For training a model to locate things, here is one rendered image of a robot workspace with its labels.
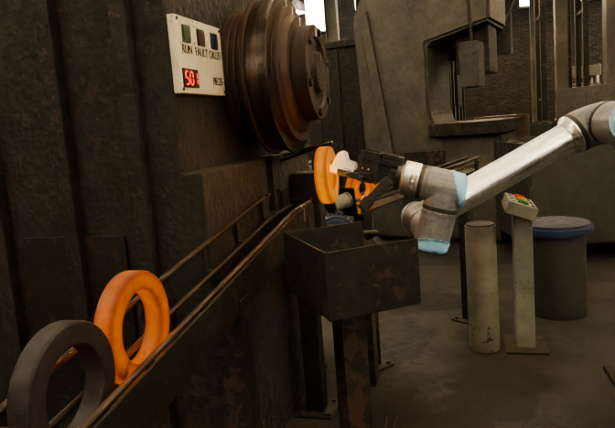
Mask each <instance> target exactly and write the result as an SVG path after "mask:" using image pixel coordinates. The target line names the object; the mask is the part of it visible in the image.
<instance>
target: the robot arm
mask: <svg viewBox="0 0 615 428"><path fill-rule="evenodd" d="M601 144H610V145H611V146H612V148H613V149H614V151H615V102H614V101H607V102H597V103H594V104H590V105H588V106H585V107H582V108H580V109H577V110H575V111H573V112H570V113H568V114H566V115H565V116H563V117H561V118H560V119H559V120H558V124H557V126H556V127H554V128H553V129H551V130H549V131H547V132H545V133H544V134H541V135H539V136H537V137H536V138H535V139H533V140H531V141H530V142H528V143H526V144H523V145H522V146H520V147H518V148H516V149H515V150H513V151H511V152H510V153H508V154H507V155H504V156H502V157H501V158H499V159H497V160H495V161H493V162H492V163H490V164H488V165H486V166H485V167H483V168H481V169H479V170H478V171H476V172H474V173H472V174H470V175H469V176H466V175H465V174H463V173H460V172H457V171H455V170H453V171H452V170H448V169H444V168H439V167H435V166H427V165H423V164H420V163H416V162H412V161H406V163H405V164H404V161H405V157H403V156H399V155H391V154H387V153H384V152H382V151H377V150H373V149H369V148H365V150H361V153H360V156H358V161H357V162H355V161H351V160H350V159H349V155H348V152H347V151H341V152H338V153H337V155H336V157H335V159H334V161H333V163H332V165H330V166H329V171H330V172H332V173H335V174H337V175H340V176H344V177H348V178H353V179H356V180H358V181H361V182H365V183H371V184H372V183H374V185H377V184H378V183H379V182H380V180H381V179H382V178H383V177H384V176H385V178H384V179H383V180H382V181H381V182H380V183H379V184H378V185H377V186H376V187H375V188H374V189H373V190H372V191H371V192H370V193H369V194H368V195H367V196H366V195H365V196H364V197H363V198H361V200H360V202H359V203H360V204H359V205H358V207H359V208H360V209H361V210H362V211H363V212H365V211H366V210H369V209H371V208H372V206H373V205H374V202H375V201H376V200H377V199H378V198H379V197H380V196H381V195H382V194H383V193H384V192H385V191H386V190H387V189H388V188H389V187H390V186H391V185H392V184H394V189H396V190H398V189H399V194H401V195H405V196H408V197H413V198H419V199H423V200H422V201H414V202H411V203H409V204H407V205H406V206H405V207H404V209H403V211H402V214H401V221H402V224H403V226H404V228H405V230H406V231H407V232H409V233H411V234H412V235H413V236H414V237H415V238H417V239H418V250H420V251H426V252H430V253H434V254H445V253H447V251H448V247H449V245H450V239H451V235H452V231H453V228H454V224H455V220H456V217H457V216H459V215H461V214H463V213H464V212H466V211H468V210H470V209H472V208H474V207H476V206H478V205H479V204H480V203H482V202H484V201H486V200H487V199H489V198H492V197H493V196H495V195H497V194H499V193H501V192H502V191H503V190H505V189H507V188H509V187H511V186H513V185H515V184H516V183H518V182H520V181H522V180H524V179H525V178H527V177H529V176H531V175H532V174H534V173H536V172H538V171H539V170H541V169H543V168H545V167H547V166H549V165H551V164H553V163H554V162H555V161H557V160H559V159H561V158H562V157H564V156H566V155H569V154H570V153H572V152H577V153H583V152H585V151H587V150H588V149H590V148H592V147H595V146H598V145H601ZM369 150H371V151H375V152H378V154H377V153H374V152H370V151H369ZM391 171H394V173H391Z"/></svg>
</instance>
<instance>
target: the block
mask: <svg viewBox="0 0 615 428"><path fill-rule="evenodd" d="M291 186H292V197H293V198H312V203H313V208H314V220H315V228H318V227H324V224H326V214H325V204H323V203H321V202H320V200H319V198H318V194H317V190H316V186H315V179H314V170H308V171H297V172H295V173H293V174H291Z"/></svg>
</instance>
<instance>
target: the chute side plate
mask: <svg viewBox="0 0 615 428"><path fill-rule="evenodd" d="M304 209H305V215H304ZM305 218H306V221H305ZM313 219H314V208H313V203H310V204H309V205H307V206H306V207H304V208H302V209H301V210H300V211H298V212H296V213H295V214H294V215H293V216H292V217H291V218H290V219H289V220H288V222H287V223H286V224H285V225H284V226H283V227H282V228H281V229H280V230H279V231H278V232H277V233H276V234H275V235H274V236H273V238H272V239H271V240H270V241H269V242H268V243H266V245H265V246H264V247H263V248H262V249H261V250H260V251H259V252H258V253H256V255H255V256H254V257H253V258H252V259H251V260H250V261H249V262H248V263H247V264H246V265H245V266H244V267H243V269H242V270H240V272H239V273H238V274H237V275H236V276H235V277H234V278H233V279H232V280H231V281H230V282H229V283H228V284H227V285H226V286H225V287H224V288H223V290H222V291H221V292H220V293H219V294H218V295H217V296H216V297H215V298H214V299H213V300H212V301H211V302H210V303H209V304H208V306H207V307H206V308H205V309H204V310H203V311H202V312H201V313H200V314H199V315H198V316H197V317H196V318H195V319H194V320H193V321H192V322H191V323H190V325H189V326H188V327H187V328H186V329H185V330H184V331H183V332H182V333H181V334H180V335H179V336H178V337H177V338H176V339H175V340H174V342H173V343H172V344H171V345H170V346H169V347H168V348H167V349H166V350H165V351H164V352H163V353H162V354H161V355H160V356H159V357H158V358H157V360H156V361H155V362H154V363H153V364H152V365H151V366H150V367H149V368H148V369H147V370H146V371H145V372H144V373H143V374H142V375H141V377H140V378H139V379H138V380H137V381H136V382H135V383H134V384H133V385H132V386H131V387H130V388H129V389H128V390H127V391H126V392H125V393H124V395H123V396H122V397H121V398H120V399H119V400H118V401H117V402H116V403H115V404H114V405H113V406H112V407H111V408H110V409H109V411H108V412H107V413H106V414H105V415H104V416H103V417H102V418H101V419H100V420H99V421H98V422H97V423H96V424H95V425H94V426H93V427H92V428H150V427H151V426H152V425H153V423H154V422H155V421H156V419H157V418H158V417H159V416H160V414H161V413H162V412H163V411H164V410H165V409H166V407H167V406H168V405H169V404H170V403H171V401H172V400H173V399H174V398H175V396H176V395H177V394H178V392H179V391H180V390H181V389H182V387H183V386H184V385H185V384H186V382H187V381H188V380H189V378H190V377H191V376H192V374H193V373H194V372H195V371H196V369H197V368H198V367H199V366H200V364H201V363H202V362H203V360H204V359H205V358H206V357H207V356H208V355H209V354H210V352H211V351H212V350H213V349H214V347H215V346H216V345H217V344H218V342H219V341H220V340H221V338H222V337H223V336H224V335H225V333H226V332H227V331H228V330H229V328H230V327H231V326H232V324H233V323H234V322H235V320H236V319H237V318H238V317H239V315H240V311H239V301H241V300H242V299H243V298H244V297H245V296H246V295H249V304H250V302H251V301H252V300H253V299H254V297H255V296H256V295H257V293H258V292H259V291H260V290H261V288H262V287H263V286H264V284H265V283H266V282H267V281H268V279H269V278H270V277H271V276H272V274H273V273H274V272H275V270H276V269H277V268H278V266H279V265H280V264H281V263H282V261H283V260H284V259H285V258H286V256H285V244H284V234H283V232H287V231H293V230H305V229H309V225H308V224H309V222H310V221H311V220H313ZM314 228H315V220H314Z"/></svg>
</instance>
